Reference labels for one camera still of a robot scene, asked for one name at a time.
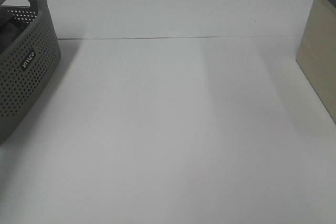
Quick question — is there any dark grey towel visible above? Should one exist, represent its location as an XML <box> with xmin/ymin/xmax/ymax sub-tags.
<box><xmin>1</xmin><ymin>7</ymin><xmax>28</xmax><ymax>41</ymax></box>

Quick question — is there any grey perforated plastic basket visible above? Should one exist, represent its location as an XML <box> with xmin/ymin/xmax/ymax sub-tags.
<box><xmin>1</xmin><ymin>0</ymin><xmax>61</xmax><ymax>143</ymax></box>

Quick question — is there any beige fabric bin grey rim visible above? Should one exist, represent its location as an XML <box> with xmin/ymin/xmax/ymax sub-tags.
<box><xmin>296</xmin><ymin>0</ymin><xmax>335</xmax><ymax>121</ymax></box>

